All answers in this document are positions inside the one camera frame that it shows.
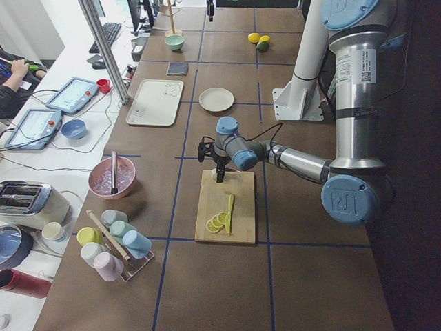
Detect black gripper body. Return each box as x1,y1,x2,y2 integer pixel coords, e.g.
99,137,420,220
198,137,229,169

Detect cream round plate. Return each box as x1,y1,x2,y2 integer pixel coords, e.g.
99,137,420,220
198,88,234,112

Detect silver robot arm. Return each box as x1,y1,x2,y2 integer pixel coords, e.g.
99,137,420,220
198,1,409,225

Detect white bear tray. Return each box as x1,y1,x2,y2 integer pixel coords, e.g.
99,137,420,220
125,79,184,127

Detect person hand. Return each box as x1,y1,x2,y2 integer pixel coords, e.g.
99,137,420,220
10,59,29,81

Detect bamboo cutting board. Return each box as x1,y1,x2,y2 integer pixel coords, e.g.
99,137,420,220
195,169,256,244

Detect lemon slice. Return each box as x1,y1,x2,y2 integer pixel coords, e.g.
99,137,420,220
218,212,227,225
205,219,222,234
212,215,225,229

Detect yellow-green plastic knife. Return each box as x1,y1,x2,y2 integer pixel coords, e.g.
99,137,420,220
225,194,235,234

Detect lemon slice middle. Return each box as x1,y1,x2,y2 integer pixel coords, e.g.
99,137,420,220
212,215,225,229

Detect grey folded cloth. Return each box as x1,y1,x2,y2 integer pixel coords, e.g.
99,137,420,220
167,62,189,76

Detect pink bowl of ice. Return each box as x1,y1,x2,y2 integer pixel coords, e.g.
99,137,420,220
88,157,136,200

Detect light blue cup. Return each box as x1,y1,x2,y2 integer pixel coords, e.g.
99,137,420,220
122,230,152,259

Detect mint green bowl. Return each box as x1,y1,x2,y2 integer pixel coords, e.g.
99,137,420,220
165,34,185,51

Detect mint green cup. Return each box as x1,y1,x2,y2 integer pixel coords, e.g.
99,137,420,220
110,220,137,244

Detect grey cup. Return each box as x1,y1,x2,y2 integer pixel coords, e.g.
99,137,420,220
101,209,128,227

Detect green avocado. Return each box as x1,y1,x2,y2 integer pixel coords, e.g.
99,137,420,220
256,41,269,53

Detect red mug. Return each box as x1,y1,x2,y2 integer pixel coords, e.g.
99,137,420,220
96,79,111,94

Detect yellow lemon near avocado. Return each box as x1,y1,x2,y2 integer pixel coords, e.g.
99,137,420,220
247,32,260,44

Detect yellow lemon outer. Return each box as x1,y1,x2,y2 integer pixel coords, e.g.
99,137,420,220
259,35,271,43

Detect wooden rack rod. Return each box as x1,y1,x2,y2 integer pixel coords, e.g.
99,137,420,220
85,210,131,261

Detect blue bowl on desk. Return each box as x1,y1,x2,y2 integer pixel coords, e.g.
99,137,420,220
61,119,87,140

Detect wooden mug tree stand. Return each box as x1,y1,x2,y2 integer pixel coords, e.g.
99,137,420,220
165,0,183,37

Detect teach pendant far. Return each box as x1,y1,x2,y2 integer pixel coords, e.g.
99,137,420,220
45,77,98,114

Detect teach pendant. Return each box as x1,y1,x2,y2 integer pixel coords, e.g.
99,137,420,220
5,109,62,150
45,77,98,114

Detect yellow-green cup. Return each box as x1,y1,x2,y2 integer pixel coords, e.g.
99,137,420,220
76,227,103,246

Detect pink cup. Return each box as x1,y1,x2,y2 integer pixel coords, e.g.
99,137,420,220
93,252,124,282

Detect black keyboard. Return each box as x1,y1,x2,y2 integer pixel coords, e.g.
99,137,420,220
88,23,121,54

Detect white cup on rack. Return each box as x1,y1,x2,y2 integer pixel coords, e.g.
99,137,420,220
81,242,110,268

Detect teach pendant near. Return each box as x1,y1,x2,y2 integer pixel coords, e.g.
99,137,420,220
5,109,62,150

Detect paper cup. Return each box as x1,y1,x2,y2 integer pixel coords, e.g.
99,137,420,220
41,222,68,243

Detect white toaster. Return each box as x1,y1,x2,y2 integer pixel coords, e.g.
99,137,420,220
1,181,70,230

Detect dark blue bowl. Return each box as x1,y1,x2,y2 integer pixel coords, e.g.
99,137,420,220
1,225,34,270

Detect red cylinder container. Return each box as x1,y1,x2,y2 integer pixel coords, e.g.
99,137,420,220
1,268,52,299

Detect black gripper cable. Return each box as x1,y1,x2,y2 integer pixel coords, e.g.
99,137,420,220
240,121,284,143

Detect steel ice scoop handle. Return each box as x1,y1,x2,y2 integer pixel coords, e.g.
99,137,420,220
110,151,118,195

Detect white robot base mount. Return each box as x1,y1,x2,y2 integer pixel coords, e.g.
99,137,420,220
273,0,328,121

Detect white wire cup rack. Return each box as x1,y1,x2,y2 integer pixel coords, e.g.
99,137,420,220
121,246,154,282

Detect aluminium frame post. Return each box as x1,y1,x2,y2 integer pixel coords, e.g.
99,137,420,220
79,0,130,105

